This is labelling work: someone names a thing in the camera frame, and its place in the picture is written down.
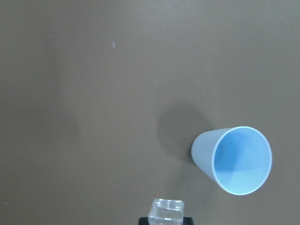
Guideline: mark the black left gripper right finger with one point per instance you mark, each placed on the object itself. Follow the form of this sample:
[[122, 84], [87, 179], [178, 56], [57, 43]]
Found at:
[[188, 221]]

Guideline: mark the light blue cup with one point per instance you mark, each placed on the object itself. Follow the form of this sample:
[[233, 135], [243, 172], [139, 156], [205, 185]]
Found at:
[[238, 159]]

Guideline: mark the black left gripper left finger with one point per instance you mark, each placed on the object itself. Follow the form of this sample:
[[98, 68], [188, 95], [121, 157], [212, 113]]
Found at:
[[143, 221]]

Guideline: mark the clear ice cube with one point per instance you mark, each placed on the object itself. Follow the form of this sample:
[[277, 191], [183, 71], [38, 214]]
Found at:
[[166, 212]]

